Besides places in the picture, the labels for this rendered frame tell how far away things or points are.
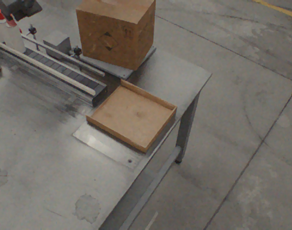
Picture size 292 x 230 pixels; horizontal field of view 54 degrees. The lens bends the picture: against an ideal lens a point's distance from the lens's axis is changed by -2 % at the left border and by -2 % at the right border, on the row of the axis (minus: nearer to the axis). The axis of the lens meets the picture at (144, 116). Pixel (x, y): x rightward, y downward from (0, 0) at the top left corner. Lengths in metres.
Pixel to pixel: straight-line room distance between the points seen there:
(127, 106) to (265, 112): 1.56
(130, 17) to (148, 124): 0.47
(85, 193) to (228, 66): 2.13
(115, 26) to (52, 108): 0.46
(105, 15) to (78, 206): 0.79
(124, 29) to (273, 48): 2.25
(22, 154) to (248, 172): 1.55
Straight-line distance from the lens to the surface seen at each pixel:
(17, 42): 1.57
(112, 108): 1.32
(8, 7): 1.10
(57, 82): 1.43
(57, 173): 1.17
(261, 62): 3.10
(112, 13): 1.36
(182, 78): 1.48
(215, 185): 2.11
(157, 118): 1.28
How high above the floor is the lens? 1.83
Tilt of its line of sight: 51 degrees down
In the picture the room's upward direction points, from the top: 3 degrees clockwise
